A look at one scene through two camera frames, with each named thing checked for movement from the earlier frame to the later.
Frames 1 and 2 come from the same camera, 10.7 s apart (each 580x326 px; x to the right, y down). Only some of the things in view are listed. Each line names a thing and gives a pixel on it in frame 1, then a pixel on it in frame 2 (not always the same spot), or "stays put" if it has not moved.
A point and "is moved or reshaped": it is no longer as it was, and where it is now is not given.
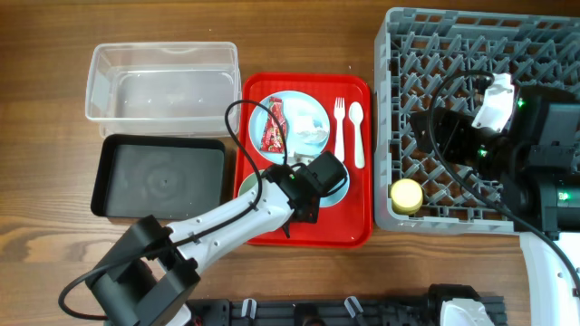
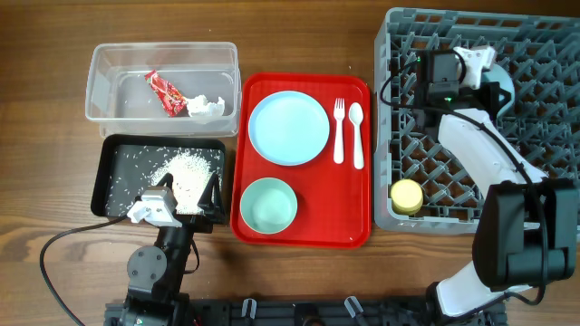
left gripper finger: x=286 y=229 to x=211 y=199
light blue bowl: x=336 y=198 is moved or reshaped
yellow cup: x=407 y=196 stays put
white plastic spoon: x=356 y=114 stays put
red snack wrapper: x=272 y=138 to x=173 y=101
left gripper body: x=313 y=214 to x=196 y=222
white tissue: x=311 y=126 to x=200 y=106
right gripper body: x=426 y=128 to x=491 y=93
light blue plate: x=306 y=123 stays put
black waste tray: x=169 y=177 stays put
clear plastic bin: x=161 y=87 stays put
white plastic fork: x=339 y=111 stays put
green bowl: x=250 y=180 is moved or reshaped
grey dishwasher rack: x=430 y=58 stays put
